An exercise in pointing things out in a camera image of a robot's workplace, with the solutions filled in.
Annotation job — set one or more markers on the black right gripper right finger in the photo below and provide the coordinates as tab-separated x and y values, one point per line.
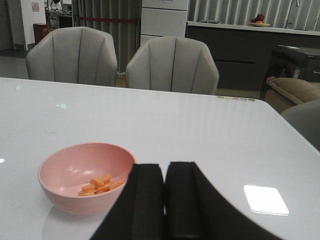
195	210

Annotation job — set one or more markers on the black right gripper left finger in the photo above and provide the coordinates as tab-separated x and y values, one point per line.
138	213

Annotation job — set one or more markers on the orange ham pieces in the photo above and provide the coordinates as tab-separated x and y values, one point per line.
99	185

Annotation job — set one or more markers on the pink bowl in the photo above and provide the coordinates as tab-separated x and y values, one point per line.
86	178

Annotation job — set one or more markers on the tan cushion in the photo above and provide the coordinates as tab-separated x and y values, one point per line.
285	92

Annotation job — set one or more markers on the right grey upholstered chair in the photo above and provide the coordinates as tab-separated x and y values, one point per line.
173	64

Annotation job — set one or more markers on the grey upholstered chair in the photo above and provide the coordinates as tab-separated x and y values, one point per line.
76	55
173	64

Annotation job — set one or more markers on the dark kitchen counter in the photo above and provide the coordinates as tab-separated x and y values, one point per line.
242	53

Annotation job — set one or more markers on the left grey upholstered chair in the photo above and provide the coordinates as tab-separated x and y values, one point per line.
76	55

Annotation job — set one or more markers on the grey curtain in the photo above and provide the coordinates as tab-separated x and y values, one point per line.
126	36

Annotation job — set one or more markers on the dark side table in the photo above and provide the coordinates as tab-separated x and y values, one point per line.
292	62

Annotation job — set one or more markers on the white drawer cabinet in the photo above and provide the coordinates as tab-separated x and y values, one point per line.
161	18

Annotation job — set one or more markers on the fruit plate on counter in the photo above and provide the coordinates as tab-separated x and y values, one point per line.
259	21

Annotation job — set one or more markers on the red barrier belt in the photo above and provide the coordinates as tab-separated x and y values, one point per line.
108	20

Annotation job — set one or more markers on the red bin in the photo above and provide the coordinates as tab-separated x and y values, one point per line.
40	30

